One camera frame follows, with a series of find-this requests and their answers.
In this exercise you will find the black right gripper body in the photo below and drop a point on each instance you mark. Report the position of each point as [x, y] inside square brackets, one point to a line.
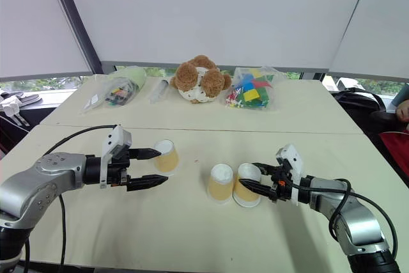
[281, 186]

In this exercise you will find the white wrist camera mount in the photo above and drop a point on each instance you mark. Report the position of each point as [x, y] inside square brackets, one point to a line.
[292, 155]
[116, 137]

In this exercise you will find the clear bag of coloured blocks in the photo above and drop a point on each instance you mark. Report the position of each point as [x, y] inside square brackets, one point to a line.
[252, 89]

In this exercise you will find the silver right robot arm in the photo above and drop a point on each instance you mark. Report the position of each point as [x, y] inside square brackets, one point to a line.
[358, 218]

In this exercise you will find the clear plastic syringe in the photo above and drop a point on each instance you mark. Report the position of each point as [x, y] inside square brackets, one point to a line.
[159, 90]

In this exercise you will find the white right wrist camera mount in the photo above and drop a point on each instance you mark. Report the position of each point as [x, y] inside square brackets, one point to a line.
[292, 155]

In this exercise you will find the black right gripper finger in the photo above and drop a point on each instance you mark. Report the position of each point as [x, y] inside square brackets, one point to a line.
[259, 188]
[265, 168]

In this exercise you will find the clear bag of small parts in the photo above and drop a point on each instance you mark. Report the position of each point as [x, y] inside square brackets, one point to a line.
[116, 95]

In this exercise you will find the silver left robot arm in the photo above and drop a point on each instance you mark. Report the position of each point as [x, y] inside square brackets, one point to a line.
[35, 183]

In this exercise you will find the black backpack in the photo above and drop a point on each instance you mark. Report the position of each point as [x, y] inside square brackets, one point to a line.
[361, 103]

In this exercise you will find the brown teddy bear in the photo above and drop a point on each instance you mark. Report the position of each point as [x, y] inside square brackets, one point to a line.
[199, 79]

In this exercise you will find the white plastic object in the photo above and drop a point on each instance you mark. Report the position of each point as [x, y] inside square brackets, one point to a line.
[9, 106]

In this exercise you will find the tan paper cup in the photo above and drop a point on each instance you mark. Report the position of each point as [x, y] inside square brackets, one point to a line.
[247, 174]
[167, 161]
[220, 186]

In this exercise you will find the dark window frame post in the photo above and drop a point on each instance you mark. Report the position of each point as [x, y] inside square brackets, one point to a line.
[76, 20]

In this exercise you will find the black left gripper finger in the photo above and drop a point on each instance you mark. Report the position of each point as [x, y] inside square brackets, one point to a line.
[147, 182]
[145, 153]

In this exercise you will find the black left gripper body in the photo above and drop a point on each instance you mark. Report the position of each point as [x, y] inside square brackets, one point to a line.
[118, 170]

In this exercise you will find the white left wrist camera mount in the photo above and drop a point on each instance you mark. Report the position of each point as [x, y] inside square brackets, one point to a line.
[116, 137]

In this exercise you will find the black sandals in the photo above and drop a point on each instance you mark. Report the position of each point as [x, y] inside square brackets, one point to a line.
[24, 98]

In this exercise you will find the person in red garment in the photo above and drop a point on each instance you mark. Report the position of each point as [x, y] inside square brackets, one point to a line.
[397, 151]

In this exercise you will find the pale green soft item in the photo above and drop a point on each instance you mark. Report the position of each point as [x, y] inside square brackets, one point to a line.
[135, 73]

